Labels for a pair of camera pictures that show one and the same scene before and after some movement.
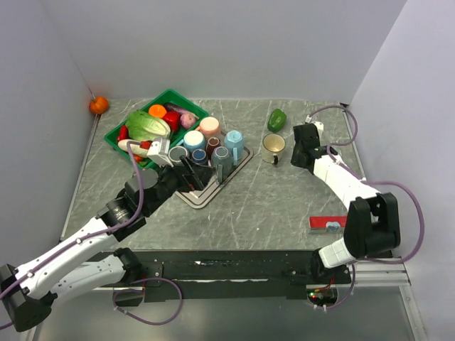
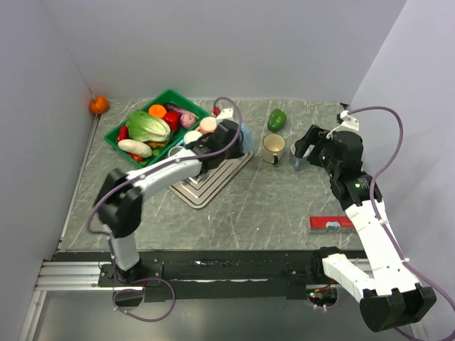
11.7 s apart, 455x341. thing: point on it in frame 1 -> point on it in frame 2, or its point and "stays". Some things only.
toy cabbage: x=143 y=126 stays
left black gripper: x=190 y=177 -> x=238 y=152
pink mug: x=210 y=126 stays
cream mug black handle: x=273 y=145 stays
